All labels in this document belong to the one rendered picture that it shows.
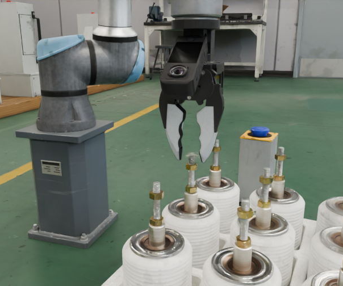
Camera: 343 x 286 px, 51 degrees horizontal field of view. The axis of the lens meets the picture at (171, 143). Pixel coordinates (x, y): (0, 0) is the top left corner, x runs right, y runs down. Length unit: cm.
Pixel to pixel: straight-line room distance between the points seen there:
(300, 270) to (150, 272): 25
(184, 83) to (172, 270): 24
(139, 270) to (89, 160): 52
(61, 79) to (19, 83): 227
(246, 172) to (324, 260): 35
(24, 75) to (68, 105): 222
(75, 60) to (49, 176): 30
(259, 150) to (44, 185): 55
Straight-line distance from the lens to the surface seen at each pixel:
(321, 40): 566
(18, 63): 318
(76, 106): 94
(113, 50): 95
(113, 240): 103
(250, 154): 82
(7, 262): 101
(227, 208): 69
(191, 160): 57
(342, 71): 570
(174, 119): 56
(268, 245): 54
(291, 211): 65
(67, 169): 94
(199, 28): 53
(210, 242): 60
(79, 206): 98
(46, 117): 95
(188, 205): 60
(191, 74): 47
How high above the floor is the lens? 52
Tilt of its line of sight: 16 degrees down
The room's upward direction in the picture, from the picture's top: straight up
